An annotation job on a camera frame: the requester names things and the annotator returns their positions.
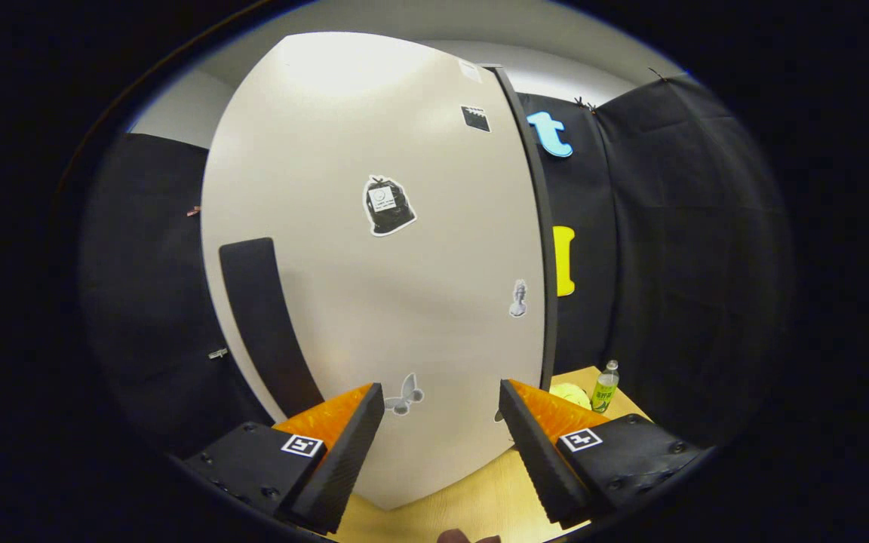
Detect beige shoe cabinet door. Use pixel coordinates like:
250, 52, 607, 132
201, 32, 548, 511

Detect pale yellow round object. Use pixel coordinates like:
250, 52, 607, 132
550, 382, 593, 410

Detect green drink bottle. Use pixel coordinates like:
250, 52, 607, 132
591, 360, 621, 413

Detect black backdrop cloth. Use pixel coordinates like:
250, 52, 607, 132
80, 72, 796, 453

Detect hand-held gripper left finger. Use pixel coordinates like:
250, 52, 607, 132
182, 382, 386, 535

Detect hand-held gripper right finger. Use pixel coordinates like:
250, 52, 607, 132
498, 379, 707, 529

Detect black door handle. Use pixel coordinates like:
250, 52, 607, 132
219, 237, 325, 420

